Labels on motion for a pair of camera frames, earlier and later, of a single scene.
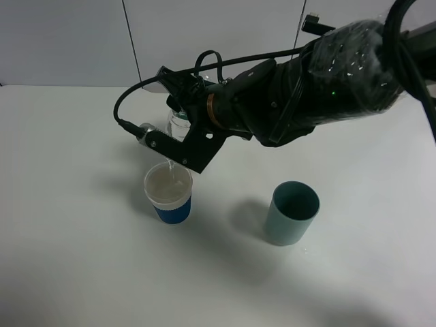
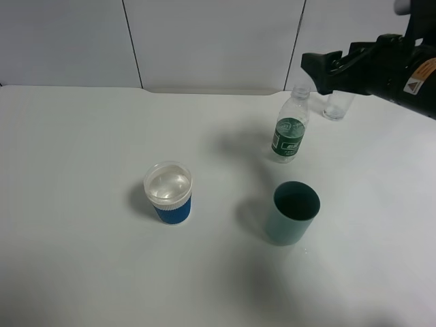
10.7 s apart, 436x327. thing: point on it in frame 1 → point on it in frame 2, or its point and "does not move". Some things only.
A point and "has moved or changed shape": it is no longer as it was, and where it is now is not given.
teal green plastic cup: [293, 206] does not move
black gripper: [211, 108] → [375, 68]
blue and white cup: [168, 186] does not move
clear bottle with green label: [178, 125] has moved or changed shape
